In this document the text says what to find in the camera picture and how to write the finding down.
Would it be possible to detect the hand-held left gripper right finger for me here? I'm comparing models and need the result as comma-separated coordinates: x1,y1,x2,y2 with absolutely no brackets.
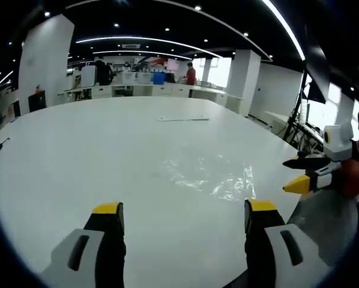
244,198,330,288

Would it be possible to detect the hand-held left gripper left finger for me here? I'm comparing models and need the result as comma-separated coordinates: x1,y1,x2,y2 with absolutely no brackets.
41,202,127,288

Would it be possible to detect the clear food packaging bag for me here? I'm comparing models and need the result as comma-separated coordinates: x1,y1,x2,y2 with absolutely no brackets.
160,146,228,193
209,164,258,202

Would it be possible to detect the black light stand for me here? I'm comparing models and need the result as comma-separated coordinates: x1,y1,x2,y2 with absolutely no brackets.
282,70,329,152

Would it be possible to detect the black softbox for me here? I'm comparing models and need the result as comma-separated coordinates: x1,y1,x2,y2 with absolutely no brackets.
304,37,331,105

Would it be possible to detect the flat white strip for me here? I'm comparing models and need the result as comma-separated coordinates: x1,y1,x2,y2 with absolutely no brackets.
157,115,211,122

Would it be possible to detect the white counter row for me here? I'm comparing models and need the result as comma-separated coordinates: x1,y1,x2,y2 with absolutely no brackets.
58,81,228,100

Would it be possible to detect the black cabinet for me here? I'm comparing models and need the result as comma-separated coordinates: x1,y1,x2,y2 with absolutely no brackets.
28,89,46,113

